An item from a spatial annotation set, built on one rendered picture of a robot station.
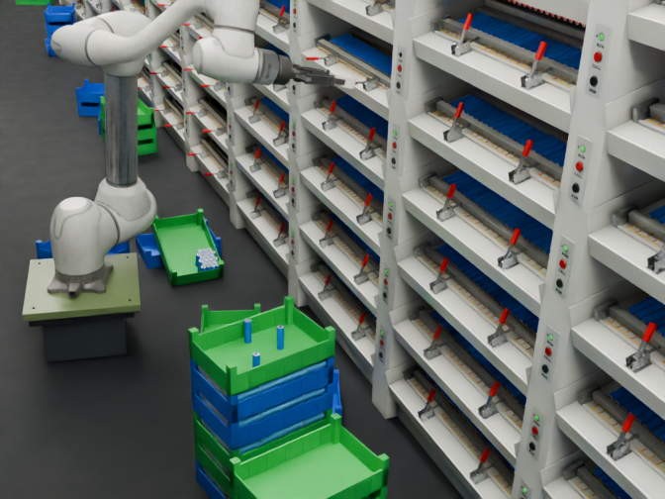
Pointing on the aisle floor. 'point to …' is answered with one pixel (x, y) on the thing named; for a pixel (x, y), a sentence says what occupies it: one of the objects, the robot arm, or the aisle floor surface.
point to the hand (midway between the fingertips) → (341, 80)
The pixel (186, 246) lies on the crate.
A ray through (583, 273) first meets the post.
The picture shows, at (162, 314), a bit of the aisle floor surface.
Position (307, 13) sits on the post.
